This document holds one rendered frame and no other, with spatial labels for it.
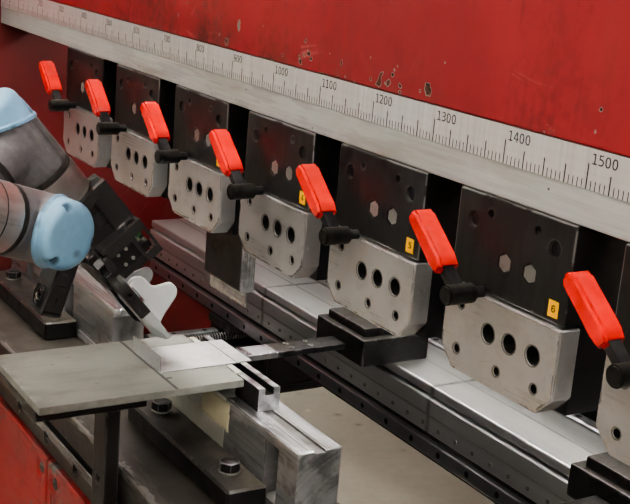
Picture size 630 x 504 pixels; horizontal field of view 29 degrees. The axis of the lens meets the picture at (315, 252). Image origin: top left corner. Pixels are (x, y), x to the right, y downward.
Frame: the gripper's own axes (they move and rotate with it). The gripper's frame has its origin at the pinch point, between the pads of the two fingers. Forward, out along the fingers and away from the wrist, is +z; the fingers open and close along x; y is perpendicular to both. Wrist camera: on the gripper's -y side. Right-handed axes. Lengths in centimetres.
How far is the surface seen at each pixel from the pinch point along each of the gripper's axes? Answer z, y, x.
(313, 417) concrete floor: 171, 41, 178
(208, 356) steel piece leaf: 8.8, 3.4, -0.9
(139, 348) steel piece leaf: 2.7, -2.4, 2.3
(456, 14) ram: -29, 33, -47
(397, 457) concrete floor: 176, 47, 142
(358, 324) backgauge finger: 19.8, 21.5, -4.1
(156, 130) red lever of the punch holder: -16.2, 17.6, 7.1
